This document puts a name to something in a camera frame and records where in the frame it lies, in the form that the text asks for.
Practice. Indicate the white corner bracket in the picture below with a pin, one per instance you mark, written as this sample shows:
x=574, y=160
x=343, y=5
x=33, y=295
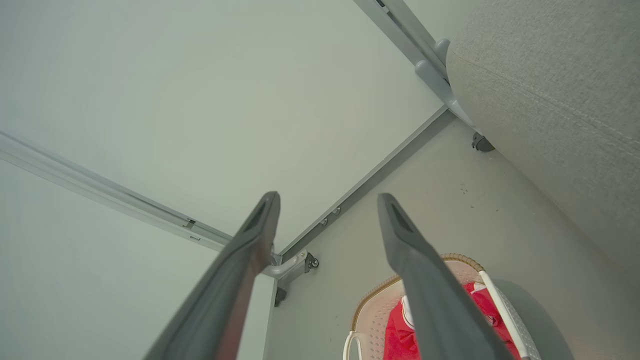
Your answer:
x=287, y=267

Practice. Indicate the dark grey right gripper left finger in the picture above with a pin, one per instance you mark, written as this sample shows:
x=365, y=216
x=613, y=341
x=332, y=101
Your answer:
x=225, y=290

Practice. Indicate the red cloth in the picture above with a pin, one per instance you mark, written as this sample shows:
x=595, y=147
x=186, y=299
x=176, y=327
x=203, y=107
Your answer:
x=400, y=335

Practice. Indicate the aluminium wall frame rail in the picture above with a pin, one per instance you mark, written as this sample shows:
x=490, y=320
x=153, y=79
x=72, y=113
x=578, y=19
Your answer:
x=405, y=30
x=100, y=187

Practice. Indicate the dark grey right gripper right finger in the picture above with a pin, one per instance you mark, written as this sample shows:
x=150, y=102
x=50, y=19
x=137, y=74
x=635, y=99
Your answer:
x=430, y=300

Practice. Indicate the grey floor edge frame rail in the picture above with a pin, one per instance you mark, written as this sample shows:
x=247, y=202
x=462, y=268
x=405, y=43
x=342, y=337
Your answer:
x=370, y=177

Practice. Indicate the grey fabric sofa cushion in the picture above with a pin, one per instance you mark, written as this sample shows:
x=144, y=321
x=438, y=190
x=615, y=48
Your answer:
x=560, y=100

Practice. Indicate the black caster wheel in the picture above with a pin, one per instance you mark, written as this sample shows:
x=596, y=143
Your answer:
x=482, y=143
x=311, y=261

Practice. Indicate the cream perforated laundry basket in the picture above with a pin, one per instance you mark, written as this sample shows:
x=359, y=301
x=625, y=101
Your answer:
x=372, y=320

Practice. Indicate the black frame foot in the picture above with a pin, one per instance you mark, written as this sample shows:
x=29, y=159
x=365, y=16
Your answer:
x=280, y=296

